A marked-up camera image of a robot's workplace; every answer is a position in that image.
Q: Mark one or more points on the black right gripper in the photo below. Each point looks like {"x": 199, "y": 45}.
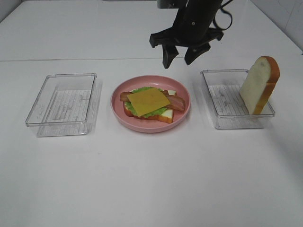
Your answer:
{"x": 191, "y": 28}

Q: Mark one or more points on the bacon strip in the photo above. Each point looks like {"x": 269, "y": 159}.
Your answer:
{"x": 124, "y": 96}
{"x": 176, "y": 103}

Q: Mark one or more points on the yellow cheese slice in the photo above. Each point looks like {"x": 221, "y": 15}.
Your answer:
{"x": 148, "y": 101}

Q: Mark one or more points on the bread slice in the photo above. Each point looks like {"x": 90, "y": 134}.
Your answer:
{"x": 259, "y": 84}
{"x": 163, "y": 114}

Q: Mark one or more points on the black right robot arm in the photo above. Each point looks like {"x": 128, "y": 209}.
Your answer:
{"x": 200, "y": 4}

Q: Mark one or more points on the right clear plastic tray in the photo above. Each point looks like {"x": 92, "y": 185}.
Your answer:
{"x": 226, "y": 107}

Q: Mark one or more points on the clear plastic tray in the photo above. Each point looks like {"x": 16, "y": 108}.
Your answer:
{"x": 226, "y": 107}
{"x": 66, "y": 105}

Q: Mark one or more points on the left clear plastic tray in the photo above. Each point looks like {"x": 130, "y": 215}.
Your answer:
{"x": 66, "y": 105}

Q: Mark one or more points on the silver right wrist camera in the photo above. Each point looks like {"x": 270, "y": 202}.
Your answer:
{"x": 168, "y": 4}

